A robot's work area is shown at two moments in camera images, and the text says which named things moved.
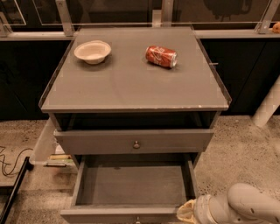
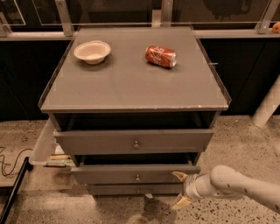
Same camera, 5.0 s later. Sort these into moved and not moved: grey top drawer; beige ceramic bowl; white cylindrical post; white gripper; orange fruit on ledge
Moved: white gripper
Not moved: grey top drawer; beige ceramic bowl; white cylindrical post; orange fruit on ledge
